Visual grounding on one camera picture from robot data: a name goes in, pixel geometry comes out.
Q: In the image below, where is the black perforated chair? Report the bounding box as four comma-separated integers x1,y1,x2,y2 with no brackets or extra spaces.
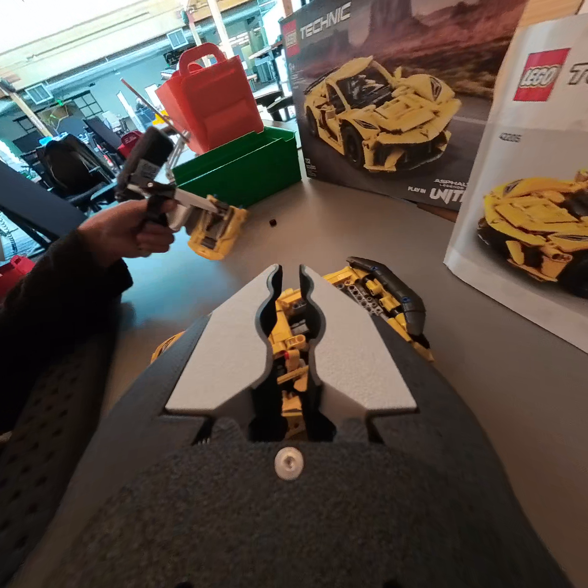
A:
0,331,122,588

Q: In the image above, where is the black tilted panel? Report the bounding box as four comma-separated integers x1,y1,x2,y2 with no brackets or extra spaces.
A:
0,161,88,239

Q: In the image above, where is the person's left forearm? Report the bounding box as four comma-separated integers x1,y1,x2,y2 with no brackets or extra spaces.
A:
0,230,134,432

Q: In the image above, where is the red plastic container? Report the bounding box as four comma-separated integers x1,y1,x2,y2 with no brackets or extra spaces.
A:
0,256,35,299

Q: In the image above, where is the red plastic tote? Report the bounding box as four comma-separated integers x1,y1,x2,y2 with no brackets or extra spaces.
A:
155,42,265,154

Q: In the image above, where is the black office chair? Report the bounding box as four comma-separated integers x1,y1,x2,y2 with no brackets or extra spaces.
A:
37,135,115,212

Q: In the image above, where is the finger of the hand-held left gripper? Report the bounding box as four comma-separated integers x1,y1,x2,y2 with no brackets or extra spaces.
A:
174,187,222,215
167,203,200,231

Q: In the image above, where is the person's left hand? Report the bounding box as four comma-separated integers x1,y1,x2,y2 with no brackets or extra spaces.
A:
78,198,177,269

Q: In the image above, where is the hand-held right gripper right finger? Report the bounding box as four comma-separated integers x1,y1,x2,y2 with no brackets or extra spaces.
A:
299,265,419,428

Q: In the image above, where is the yellow brick car panel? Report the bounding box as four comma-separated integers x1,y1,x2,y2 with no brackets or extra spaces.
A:
187,195,249,261

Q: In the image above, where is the yellow toy brick car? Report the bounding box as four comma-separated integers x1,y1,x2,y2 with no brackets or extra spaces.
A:
152,256,435,442

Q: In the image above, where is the white car instruction booklet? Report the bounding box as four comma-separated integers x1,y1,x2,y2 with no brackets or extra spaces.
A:
443,14,588,354

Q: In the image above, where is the dark car set box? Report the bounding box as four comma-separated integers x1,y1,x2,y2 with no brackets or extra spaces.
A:
280,0,529,212

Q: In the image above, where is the grey desk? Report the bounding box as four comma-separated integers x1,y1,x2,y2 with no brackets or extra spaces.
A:
73,119,588,588

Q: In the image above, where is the green plastic bin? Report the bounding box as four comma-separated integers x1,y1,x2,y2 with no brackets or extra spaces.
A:
172,126,301,207

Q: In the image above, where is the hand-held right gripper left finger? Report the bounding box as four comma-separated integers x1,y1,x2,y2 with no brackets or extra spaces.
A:
164,264,283,432

